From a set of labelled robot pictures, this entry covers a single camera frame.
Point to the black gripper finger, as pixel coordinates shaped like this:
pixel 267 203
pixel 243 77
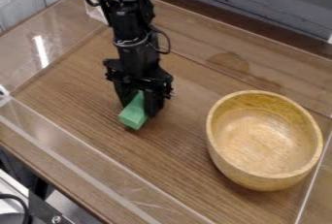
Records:
pixel 154 102
pixel 126 92

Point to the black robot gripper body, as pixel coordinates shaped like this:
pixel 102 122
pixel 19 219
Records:
pixel 137 66

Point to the green rectangular block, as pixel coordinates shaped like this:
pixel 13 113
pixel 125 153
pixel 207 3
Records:
pixel 133 116

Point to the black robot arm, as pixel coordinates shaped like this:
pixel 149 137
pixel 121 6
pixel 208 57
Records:
pixel 130 19

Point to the brown wooden bowl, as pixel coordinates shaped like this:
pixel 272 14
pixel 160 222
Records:
pixel 264 140

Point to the clear acrylic corner bracket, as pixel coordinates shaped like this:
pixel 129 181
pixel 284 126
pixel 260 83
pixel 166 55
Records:
pixel 94 12

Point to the clear acrylic tray wall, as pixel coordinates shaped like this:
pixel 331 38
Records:
pixel 92 178

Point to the black metal table bracket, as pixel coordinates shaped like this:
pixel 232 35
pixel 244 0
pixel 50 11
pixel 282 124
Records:
pixel 51 208

